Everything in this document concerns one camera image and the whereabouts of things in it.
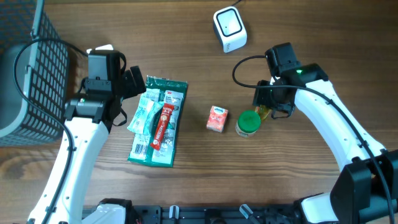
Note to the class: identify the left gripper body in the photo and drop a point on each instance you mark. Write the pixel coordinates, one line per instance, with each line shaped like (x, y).
(131, 85)

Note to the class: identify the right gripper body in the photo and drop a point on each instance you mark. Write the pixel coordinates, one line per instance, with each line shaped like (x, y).
(268, 96)

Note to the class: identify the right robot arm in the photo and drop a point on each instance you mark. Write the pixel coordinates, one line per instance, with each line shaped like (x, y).
(366, 188)

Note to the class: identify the white barcode scanner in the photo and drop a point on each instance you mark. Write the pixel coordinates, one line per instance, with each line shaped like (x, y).
(229, 29)

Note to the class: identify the green lid jar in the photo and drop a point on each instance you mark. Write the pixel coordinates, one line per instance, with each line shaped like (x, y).
(248, 123)

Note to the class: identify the red Nescafe sachet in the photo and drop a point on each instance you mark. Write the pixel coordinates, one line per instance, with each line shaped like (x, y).
(162, 126)

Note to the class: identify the dark grey mesh basket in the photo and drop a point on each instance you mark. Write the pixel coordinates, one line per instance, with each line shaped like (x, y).
(34, 75)

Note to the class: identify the orange Kleenex tissue pack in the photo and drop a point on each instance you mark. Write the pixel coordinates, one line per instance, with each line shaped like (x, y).
(217, 119)

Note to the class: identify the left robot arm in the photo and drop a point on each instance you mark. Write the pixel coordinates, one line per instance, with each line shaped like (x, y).
(89, 117)

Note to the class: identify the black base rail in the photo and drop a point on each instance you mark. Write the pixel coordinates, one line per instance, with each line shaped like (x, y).
(206, 215)

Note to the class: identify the yellow Vim dish soap bottle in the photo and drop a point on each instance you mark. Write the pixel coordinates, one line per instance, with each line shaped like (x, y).
(262, 111)

